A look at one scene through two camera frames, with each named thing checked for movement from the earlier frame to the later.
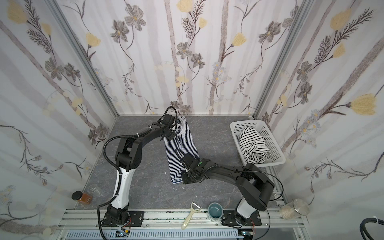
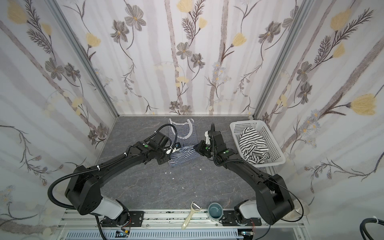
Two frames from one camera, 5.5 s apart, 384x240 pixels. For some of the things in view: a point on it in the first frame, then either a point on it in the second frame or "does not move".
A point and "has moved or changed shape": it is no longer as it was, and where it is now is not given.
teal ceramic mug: x=215 y=211 does not move
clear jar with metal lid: x=292 y=209 does not move
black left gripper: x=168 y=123 → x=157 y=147
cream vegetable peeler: x=193 y=210 does not move
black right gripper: x=187 y=175 → x=202 y=148
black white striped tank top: x=253 y=146 does not move
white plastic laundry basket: x=256 y=143 does not move
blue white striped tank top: x=186 y=140 has moved or changed shape
